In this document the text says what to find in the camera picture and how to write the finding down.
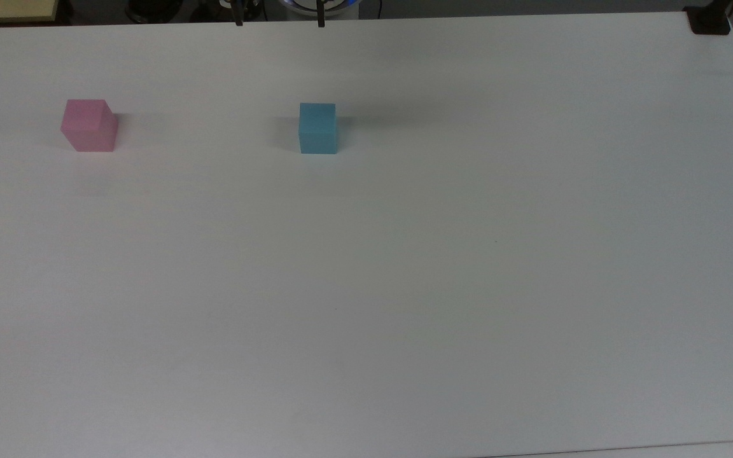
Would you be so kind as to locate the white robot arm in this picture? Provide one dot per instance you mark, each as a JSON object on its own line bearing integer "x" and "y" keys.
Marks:
{"x": 335, "y": 5}

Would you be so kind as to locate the blue cube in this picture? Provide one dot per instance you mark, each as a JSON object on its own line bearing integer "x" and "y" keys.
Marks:
{"x": 317, "y": 130}

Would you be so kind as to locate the black round stand base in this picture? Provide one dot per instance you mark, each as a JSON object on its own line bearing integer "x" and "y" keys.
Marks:
{"x": 153, "y": 7}

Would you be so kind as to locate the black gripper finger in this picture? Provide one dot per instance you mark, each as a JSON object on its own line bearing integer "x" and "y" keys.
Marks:
{"x": 238, "y": 13}
{"x": 321, "y": 14}

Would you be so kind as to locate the black clamp mount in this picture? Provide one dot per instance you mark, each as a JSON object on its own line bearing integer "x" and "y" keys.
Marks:
{"x": 709, "y": 22}

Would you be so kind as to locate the pink cube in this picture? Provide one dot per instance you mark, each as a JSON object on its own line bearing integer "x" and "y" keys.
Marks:
{"x": 90, "y": 127}

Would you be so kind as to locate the wooden board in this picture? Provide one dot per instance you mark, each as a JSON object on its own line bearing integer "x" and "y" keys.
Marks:
{"x": 7, "y": 9}

